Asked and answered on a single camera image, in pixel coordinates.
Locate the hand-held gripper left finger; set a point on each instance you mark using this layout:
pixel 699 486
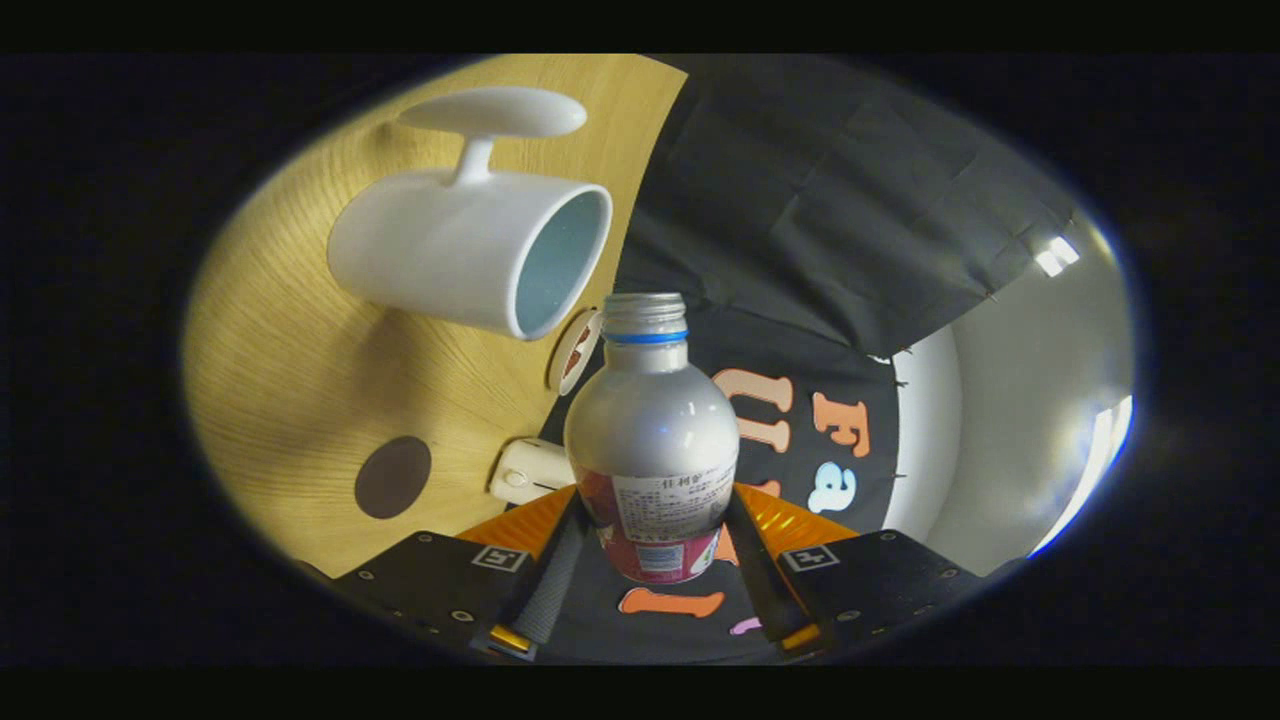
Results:
pixel 550 590

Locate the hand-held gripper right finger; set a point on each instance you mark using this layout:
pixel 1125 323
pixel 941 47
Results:
pixel 755 590

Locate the silver juice bottle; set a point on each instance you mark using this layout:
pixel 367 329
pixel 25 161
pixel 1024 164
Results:
pixel 650 430

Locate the dark brown round coaster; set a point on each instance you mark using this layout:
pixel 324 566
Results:
pixel 392 478

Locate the white cup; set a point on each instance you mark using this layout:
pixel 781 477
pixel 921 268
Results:
pixel 440 240

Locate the white toaster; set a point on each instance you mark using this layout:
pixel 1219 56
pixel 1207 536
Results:
pixel 530 470

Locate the small white plate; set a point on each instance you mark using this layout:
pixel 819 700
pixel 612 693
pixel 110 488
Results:
pixel 558 372

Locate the reddish brown food pieces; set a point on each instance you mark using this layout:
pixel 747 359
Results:
pixel 577 355

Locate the wooden table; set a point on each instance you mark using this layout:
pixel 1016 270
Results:
pixel 300 380

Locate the narrow ceiling light panel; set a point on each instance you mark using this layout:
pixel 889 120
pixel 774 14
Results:
pixel 1057 256

